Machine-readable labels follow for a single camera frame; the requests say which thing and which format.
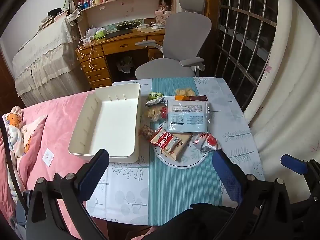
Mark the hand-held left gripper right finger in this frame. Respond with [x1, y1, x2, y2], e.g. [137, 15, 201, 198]
[212, 150, 293, 240]

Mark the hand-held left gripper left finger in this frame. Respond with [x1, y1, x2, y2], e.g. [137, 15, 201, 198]
[26, 149, 110, 240]

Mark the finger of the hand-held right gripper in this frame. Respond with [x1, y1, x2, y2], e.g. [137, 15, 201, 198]
[280, 153, 320, 200]

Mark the red white crinkled packet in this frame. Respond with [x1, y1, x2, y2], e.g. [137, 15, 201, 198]
[192, 132, 220, 152]

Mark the white plastic storage box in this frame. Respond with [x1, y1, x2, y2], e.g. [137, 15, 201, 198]
[68, 82, 141, 163]

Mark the beige snack packet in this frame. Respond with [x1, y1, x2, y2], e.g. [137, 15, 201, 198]
[166, 133, 193, 161]

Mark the clear nut bag red label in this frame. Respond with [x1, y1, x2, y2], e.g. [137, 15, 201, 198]
[138, 124, 157, 141]

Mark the large pale blue packet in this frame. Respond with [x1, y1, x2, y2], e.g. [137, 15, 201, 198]
[165, 96, 209, 133]

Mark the red white cookie packet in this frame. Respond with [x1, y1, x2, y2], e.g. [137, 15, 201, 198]
[150, 127, 174, 153]

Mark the clear bag of crackers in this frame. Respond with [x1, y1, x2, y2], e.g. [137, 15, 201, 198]
[142, 104, 163, 122]

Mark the silver black snack packet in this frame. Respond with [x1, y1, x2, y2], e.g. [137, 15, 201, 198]
[146, 97, 167, 107]

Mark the clear bag of yellow puffs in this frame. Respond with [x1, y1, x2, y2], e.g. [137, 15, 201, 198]
[174, 88, 197, 97]

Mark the white paper tag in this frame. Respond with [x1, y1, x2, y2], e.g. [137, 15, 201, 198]
[42, 149, 55, 167]

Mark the blue leaf print tablecloth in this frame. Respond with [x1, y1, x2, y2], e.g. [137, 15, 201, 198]
[86, 77, 265, 227]

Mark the person's dark clothing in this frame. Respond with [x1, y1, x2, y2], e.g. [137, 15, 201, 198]
[125, 204, 238, 240]

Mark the pink blanket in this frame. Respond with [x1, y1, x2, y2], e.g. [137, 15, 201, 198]
[0, 90, 150, 240]

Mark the white floral curtain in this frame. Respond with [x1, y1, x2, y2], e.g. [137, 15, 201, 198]
[244, 0, 320, 205]

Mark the grey blue pouch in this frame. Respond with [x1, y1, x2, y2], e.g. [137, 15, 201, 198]
[15, 190, 33, 230]

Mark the stuffed doll toy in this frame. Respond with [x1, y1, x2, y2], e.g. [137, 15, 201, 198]
[2, 106, 48, 200]

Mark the wooden desk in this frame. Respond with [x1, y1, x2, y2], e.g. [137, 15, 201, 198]
[76, 26, 167, 89]

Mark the plastic bag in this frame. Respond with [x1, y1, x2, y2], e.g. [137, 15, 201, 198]
[116, 55, 135, 74]

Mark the black keyboard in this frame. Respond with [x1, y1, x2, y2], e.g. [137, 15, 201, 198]
[104, 29, 133, 40]

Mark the metal window grille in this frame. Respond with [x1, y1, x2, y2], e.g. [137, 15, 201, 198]
[215, 0, 279, 105]

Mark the grey office chair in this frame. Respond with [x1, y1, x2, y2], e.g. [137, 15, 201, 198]
[135, 0, 207, 80]

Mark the stack of books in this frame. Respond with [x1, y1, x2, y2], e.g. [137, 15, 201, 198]
[37, 15, 60, 30]

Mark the floral cloth bag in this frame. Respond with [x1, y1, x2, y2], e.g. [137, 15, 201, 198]
[66, 9, 83, 25]

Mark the pink floral box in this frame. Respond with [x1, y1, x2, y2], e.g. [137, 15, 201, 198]
[155, 14, 170, 25]

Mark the wooden bookshelf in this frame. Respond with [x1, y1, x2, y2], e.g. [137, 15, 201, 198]
[69, 0, 175, 30]

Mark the black cable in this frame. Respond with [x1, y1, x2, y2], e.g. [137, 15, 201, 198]
[0, 122, 28, 205]

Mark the white charger cable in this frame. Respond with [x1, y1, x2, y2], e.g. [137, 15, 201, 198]
[77, 36, 97, 70]

